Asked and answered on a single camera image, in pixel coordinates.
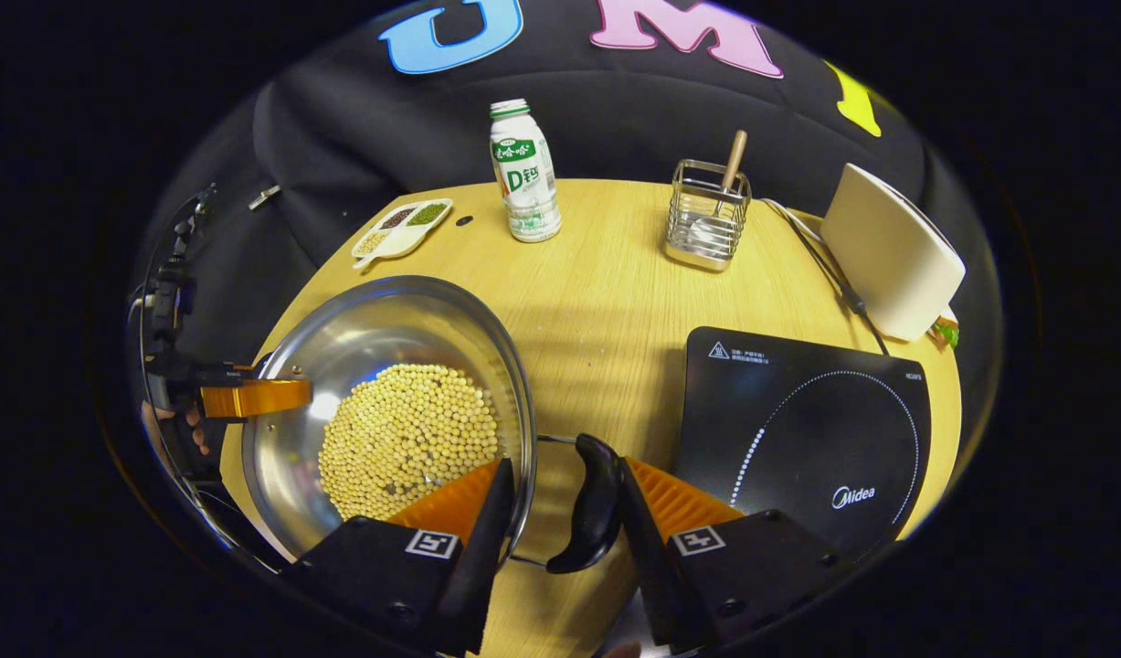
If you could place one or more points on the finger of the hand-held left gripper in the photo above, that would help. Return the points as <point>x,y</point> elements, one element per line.
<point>249,397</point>

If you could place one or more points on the black backdrop cloth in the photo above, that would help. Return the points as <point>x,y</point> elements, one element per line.
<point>615,128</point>

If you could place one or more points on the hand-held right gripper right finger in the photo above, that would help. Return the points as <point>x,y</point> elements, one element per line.
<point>647,567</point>

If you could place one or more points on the sandwich on plate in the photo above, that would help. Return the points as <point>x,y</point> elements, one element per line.
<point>946,331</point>

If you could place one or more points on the grey metal clip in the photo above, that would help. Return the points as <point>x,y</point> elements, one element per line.
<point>266,196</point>

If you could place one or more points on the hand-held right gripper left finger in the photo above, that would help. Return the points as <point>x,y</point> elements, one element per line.
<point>478,567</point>

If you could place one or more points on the pile of yellow soybeans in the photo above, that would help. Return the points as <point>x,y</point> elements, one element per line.
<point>405,439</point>

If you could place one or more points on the black induction cooktop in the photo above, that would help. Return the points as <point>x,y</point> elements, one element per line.
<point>798,439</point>

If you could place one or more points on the white drink bottle green label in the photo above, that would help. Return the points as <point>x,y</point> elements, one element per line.
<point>526,174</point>

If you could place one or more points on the white toaster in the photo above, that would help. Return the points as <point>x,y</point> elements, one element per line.
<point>889,247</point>

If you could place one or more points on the white divided dish with beans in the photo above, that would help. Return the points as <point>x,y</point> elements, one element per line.
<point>403,228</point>

